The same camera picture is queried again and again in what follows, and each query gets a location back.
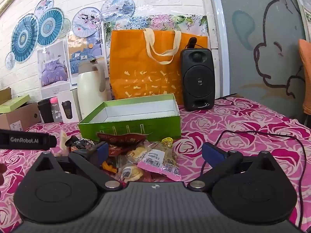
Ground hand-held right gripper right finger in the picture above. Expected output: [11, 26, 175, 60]
[188, 142, 280, 191]

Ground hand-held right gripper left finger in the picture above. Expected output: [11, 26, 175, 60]
[32, 142, 123, 191]

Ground orange snack packet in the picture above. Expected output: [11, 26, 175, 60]
[102, 161, 117, 173]

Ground dark candy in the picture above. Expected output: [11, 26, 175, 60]
[66, 136, 94, 151]

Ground brown red snack packet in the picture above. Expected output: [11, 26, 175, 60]
[96, 131, 152, 157]

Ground green cardboard box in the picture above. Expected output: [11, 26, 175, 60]
[78, 93, 181, 142]

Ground brown cardboard box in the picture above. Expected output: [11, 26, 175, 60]
[0, 87, 42, 131]

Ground pale yellow pastry packet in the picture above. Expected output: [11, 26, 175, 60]
[126, 148, 147, 163]

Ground black travel cup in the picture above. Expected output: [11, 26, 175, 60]
[37, 99, 54, 124]

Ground yellow bread packet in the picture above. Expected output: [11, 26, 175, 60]
[119, 164, 144, 183]

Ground green box lid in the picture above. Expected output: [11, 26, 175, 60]
[0, 95, 31, 114]

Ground pale slim snack packet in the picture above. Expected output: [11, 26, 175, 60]
[59, 130, 69, 156]

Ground pink rose print tablecloth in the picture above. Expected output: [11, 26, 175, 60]
[0, 96, 311, 233]

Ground clear bottle pink lid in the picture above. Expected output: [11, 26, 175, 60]
[50, 97, 62, 123]

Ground pink edged clear snack packet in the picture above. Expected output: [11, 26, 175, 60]
[137, 142, 182, 182]

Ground white cup packaging box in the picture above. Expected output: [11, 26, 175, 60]
[56, 90, 80, 124]

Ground cream thermos jug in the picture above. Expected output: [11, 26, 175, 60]
[77, 59, 113, 122]

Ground black speaker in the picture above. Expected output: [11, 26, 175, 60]
[180, 49, 215, 112]

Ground purple bedding poster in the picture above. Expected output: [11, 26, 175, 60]
[36, 41, 72, 99]

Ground small pale paper fan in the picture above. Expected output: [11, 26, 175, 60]
[5, 51, 16, 70]

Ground orange tote bag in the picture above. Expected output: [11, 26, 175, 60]
[109, 28, 209, 105]

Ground blue bedding poster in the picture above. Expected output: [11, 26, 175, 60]
[67, 27, 107, 89]

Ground large blue paper fan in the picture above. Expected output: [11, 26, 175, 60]
[11, 15, 39, 63]

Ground pale green paper fan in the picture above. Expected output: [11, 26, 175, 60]
[57, 18, 71, 39]

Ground orange textured cloth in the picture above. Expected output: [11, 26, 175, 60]
[298, 39, 311, 116]

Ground white purple paper fan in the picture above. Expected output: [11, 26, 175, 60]
[71, 7, 101, 38]

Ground pale pink paper fan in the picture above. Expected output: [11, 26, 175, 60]
[34, 0, 54, 18]

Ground black cable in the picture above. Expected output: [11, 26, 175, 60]
[201, 130, 306, 227]

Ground floral wall poster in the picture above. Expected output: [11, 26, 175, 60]
[104, 15, 208, 40]

